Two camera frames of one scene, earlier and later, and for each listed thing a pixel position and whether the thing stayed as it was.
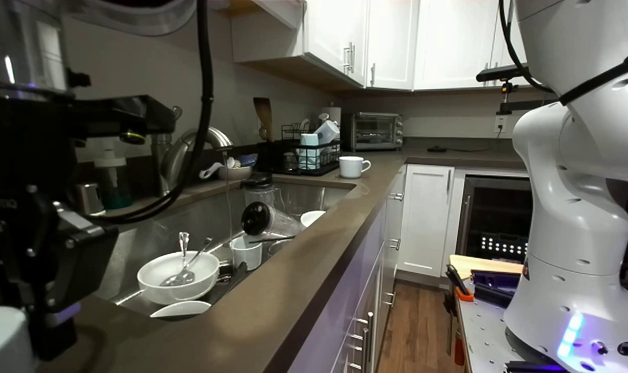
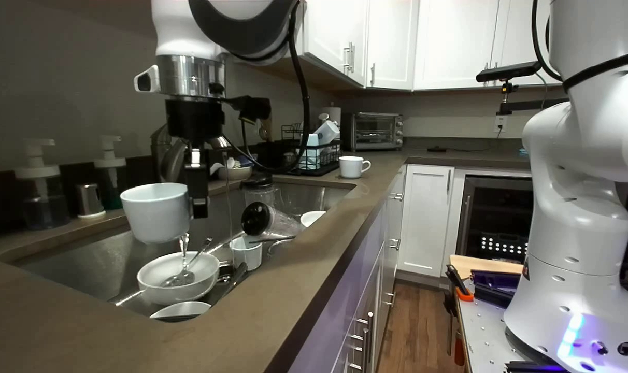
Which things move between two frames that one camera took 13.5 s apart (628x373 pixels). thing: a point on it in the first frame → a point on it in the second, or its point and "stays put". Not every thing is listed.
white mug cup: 6,341 → 158,212
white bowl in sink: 179,274 stays put
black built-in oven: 495,216 stays put
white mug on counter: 352,166 stays put
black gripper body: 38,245 → 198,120
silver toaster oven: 375,131 stays put
